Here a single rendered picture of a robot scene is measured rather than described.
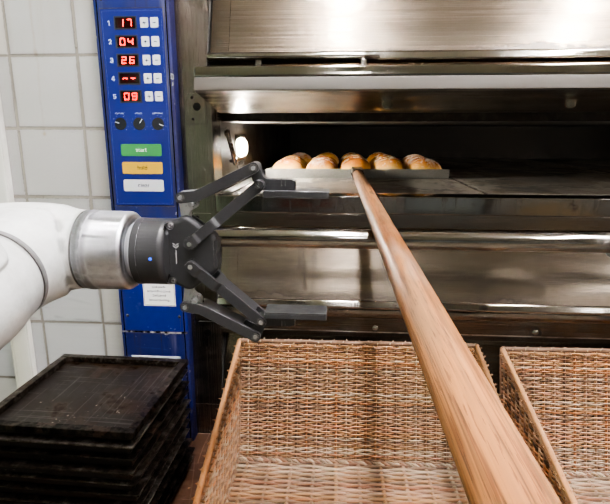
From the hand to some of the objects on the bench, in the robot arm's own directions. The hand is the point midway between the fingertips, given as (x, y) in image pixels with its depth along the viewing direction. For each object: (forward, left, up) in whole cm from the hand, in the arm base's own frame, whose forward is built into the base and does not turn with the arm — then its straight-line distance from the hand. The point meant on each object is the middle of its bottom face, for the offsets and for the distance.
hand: (317, 254), depth 57 cm
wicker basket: (+5, +31, -61) cm, 68 cm away
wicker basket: (+64, +36, -61) cm, 95 cm away
